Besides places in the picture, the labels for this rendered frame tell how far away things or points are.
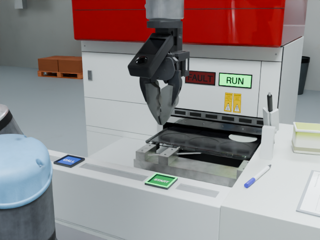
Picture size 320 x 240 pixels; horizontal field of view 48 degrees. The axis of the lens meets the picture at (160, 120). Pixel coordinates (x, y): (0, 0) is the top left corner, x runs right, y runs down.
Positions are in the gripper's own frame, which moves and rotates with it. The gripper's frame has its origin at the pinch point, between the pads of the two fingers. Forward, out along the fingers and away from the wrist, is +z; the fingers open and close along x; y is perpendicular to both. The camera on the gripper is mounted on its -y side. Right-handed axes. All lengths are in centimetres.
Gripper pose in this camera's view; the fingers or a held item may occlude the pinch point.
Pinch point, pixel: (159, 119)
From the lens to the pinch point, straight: 75.3
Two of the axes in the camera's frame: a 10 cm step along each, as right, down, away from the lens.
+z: 0.0, 9.6, 2.8
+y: 4.4, -2.5, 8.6
